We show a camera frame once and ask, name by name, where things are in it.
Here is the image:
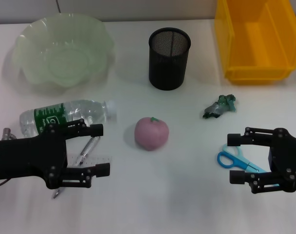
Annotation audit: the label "translucent green wavy fruit plate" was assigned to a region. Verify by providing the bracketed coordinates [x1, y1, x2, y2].
[11, 13, 115, 95]

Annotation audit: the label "blue handled scissors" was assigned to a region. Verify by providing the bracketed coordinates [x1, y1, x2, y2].
[216, 143, 279, 189]

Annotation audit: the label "yellow plastic bin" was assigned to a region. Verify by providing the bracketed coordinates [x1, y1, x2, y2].
[214, 0, 296, 86]

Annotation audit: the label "black mesh pen cup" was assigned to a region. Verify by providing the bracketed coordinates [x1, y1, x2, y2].
[148, 27, 192, 91]

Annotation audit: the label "left gripper metal connector plug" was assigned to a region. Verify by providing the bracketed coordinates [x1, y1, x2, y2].
[1, 127, 18, 141]

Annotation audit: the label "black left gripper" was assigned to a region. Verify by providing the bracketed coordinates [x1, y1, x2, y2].
[0, 119, 111, 190]

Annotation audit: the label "green plastic wrapper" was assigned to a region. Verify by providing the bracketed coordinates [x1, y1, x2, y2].
[201, 94, 238, 120]

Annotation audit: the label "pink toy peach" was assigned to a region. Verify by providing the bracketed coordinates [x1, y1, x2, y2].
[134, 117, 169, 152]

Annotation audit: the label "silver ballpoint pen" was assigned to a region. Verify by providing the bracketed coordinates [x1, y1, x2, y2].
[52, 136, 101, 199]

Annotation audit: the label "clear green-label water bottle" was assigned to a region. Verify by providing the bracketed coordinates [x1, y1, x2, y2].
[18, 99, 118, 145]

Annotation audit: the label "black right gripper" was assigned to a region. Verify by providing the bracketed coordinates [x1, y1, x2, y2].
[227, 126, 296, 195]

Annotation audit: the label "clear plastic ruler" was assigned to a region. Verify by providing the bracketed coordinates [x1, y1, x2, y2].
[66, 153, 114, 169]

